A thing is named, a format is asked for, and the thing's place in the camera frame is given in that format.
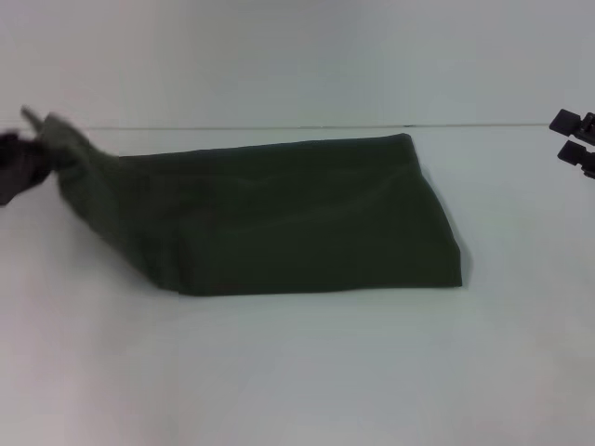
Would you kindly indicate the dark green t-shirt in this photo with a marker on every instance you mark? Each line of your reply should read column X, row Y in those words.
column 279, row 213

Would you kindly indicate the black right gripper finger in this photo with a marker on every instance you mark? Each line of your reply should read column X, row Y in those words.
column 574, row 155
column 569, row 121

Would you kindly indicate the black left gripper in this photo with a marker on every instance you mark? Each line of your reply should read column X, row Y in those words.
column 21, row 162

